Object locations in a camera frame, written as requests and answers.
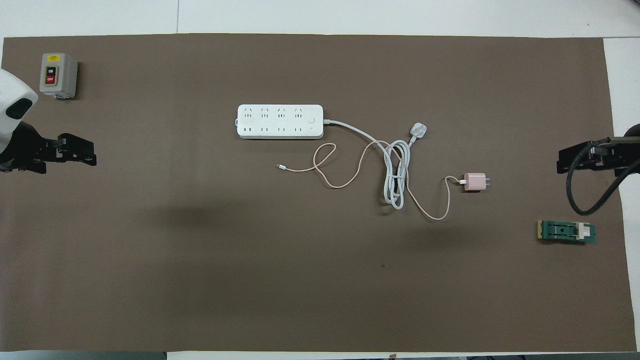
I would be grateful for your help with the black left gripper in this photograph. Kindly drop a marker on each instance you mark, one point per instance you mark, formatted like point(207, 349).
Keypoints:
point(25, 145)

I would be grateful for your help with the green knife switch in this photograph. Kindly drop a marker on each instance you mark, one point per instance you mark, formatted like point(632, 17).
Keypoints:
point(562, 231)

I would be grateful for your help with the brown table mat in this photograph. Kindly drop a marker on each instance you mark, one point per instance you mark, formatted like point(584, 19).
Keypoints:
point(300, 275)

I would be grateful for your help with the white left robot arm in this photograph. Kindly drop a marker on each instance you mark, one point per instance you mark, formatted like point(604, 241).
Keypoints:
point(12, 95)

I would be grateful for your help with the white power strip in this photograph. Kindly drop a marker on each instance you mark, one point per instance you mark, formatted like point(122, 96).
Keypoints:
point(280, 122)

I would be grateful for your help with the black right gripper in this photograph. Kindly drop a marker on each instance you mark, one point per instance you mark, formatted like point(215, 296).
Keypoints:
point(627, 155)

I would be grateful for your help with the pink charger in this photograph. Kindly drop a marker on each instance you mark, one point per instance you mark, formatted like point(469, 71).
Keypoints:
point(475, 182)

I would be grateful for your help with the grey on-off switch box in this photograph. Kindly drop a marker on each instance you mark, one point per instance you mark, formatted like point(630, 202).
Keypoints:
point(62, 75)

